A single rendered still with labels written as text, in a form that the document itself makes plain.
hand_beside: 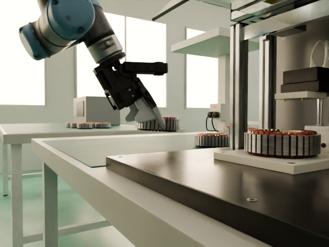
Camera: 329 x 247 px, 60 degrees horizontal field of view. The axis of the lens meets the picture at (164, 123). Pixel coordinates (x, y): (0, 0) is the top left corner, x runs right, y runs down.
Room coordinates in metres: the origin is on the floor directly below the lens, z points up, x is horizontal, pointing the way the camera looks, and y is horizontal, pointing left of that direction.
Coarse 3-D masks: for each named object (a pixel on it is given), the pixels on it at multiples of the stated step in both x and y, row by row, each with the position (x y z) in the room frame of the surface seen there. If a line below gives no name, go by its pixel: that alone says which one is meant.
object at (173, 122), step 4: (156, 120) 0.67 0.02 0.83; (164, 120) 0.67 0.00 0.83; (168, 120) 0.68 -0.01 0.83; (172, 120) 0.68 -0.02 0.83; (176, 120) 0.70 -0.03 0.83; (136, 124) 0.70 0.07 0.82; (140, 124) 0.69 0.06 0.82; (144, 124) 0.68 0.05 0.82; (148, 124) 0.67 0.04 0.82; (152, 124) 0.67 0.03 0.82; (156, 124) 0.67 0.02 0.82; (168, 124) 0.68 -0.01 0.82; (172, 124) 0.68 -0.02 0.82; (176, 124) 0.70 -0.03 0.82; (140, 128) 0.69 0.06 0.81; (144, 128) 0.68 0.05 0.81; (148, 128) 0.67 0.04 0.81; (152, 128) 0.67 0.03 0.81; (156, 128) 0.67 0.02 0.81; (160, 128) 0.67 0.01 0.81; (168, 128) 0.68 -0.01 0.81; (172, 128) 0.69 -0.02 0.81; (176, 128) 0.70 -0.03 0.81
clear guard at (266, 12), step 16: (176, 0) 0.46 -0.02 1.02; (208, 0) 0.55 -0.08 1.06; (224, 0) 0.55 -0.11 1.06; (240, 0) 0.55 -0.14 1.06; (256, 0) 0.55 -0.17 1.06; (272, 0) 0.55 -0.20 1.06; (288, 0) 0.55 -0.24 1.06; (304, 0) 0.55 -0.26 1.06; (160, 16) 0.47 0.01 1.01; (272, 16) 0.63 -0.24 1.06
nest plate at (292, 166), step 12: (216, 156) 0.47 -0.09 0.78; (228, 156) 0.45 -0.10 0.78; (240, 156) 0.43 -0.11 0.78; (252, 156) 0.42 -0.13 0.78; (264, 156) 0.42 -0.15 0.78; (276, 156) 0.42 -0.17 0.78; (324, 156) 0.42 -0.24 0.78; (264, 168) 0.39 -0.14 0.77; (276, 168) 0.37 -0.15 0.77; (288, 168) 0.36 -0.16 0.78; (300, 168) 0.36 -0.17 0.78; (312, 168) 0.37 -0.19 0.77; (324, 168) 0.38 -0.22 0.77
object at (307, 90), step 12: (288, 72) 0.49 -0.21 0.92; (300, 72) 0.47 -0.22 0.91; (312, 72) 0.46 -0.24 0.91; (324, 72) 0.46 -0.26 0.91; (288, 84) 0.49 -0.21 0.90; (300, 84) 0.47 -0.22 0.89; (312, 84) 0.45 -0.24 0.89; (324, 84) 0.45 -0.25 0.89; (276, 96) 0.49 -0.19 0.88; (288, 96) 0.47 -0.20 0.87; (300, 96) 0.45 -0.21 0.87; (312, 96) 0.45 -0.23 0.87; (324, 96) 0.46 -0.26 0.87
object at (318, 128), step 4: (316, 124) 0.55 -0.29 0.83; (308, 128) 0.54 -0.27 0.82; (312, 128) 0.53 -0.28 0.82; (316, 128) 0.53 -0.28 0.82; (320, 128) 0.52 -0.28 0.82; (324, 128) 0.51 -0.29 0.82; (328, 128) 0.51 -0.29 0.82; (320, 132) 0.52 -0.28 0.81; (324, 132) 0.51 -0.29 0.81; (328, 132) 0.51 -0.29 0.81; (324, 136) 0.51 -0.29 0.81; (328, 136) 0.51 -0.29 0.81; (324, 140) 0.51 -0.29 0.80; (328, 140) 0.51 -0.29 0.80; (324, 144) 0.51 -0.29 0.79; (328, 144) 0.51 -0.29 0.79; (324, 148) 0.51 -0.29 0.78; (328, 148) 0.51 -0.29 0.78; (324, 152) 0.51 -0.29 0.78; (328, 152) 0.51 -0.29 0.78
